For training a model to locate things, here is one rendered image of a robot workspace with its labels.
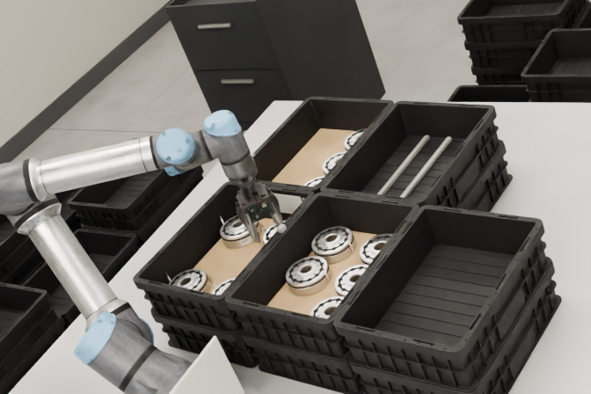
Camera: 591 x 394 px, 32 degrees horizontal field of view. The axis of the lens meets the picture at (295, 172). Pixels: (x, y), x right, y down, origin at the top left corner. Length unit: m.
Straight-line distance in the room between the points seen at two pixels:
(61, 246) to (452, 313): 0.88
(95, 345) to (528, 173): 1.21
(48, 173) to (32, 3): 3.62
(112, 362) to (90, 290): 0.23
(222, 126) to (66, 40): 3.72
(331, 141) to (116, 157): 0.84
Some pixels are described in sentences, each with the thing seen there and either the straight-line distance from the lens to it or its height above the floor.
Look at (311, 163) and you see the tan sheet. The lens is 2.81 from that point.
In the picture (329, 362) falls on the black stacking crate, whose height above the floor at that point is 0.81.
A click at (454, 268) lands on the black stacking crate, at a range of 2.28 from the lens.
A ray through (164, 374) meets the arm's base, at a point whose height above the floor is 0.93.
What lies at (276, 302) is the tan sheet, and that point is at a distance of 2.37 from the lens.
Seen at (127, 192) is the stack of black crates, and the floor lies 0.49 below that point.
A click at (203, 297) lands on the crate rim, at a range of 2.32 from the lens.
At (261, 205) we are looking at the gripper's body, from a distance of 2.40.
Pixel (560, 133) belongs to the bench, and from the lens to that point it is 2.86.
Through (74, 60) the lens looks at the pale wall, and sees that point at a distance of 5.99.
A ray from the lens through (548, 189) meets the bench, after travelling 2.66.
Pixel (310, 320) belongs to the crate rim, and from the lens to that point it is 2.12.
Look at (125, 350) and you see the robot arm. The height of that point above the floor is 0.99.
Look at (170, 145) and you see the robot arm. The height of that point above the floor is 1.28.
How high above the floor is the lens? 2.25
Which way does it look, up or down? 31 degrees down
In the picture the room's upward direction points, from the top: 22 degrees counter-clockwise
